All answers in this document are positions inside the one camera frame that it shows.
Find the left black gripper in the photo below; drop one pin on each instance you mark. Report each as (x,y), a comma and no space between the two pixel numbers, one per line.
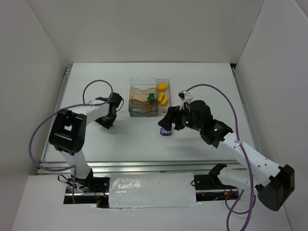
(107,119)

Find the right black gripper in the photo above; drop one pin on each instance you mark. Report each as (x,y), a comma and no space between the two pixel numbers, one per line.
(175,119)

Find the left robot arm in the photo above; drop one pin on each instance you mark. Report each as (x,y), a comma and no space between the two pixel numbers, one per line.
(69,130)

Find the yellow flower lego piece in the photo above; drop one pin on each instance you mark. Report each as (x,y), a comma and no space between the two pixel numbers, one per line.
(162,87)

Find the yellow lego brick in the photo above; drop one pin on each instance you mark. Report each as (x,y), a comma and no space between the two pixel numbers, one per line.
(164,101)
(160,97)

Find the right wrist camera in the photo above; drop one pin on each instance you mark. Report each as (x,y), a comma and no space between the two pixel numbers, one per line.
(186,98)

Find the tall clear drawer bin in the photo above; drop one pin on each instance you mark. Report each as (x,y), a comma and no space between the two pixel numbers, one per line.
(162,110)

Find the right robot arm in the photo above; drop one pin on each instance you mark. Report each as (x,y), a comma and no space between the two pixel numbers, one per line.
(270,182)

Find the purple lotus lego piece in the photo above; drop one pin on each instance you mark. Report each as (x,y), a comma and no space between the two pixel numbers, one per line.
(164,132)

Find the clear plastic bin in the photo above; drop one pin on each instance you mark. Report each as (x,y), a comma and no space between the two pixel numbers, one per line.
(143,84)

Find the grey tinted plastic bin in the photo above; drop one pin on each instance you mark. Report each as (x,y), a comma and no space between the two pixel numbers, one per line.
(137,109)

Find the green square lego brick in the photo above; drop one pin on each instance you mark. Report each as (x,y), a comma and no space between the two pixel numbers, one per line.
(150,98)

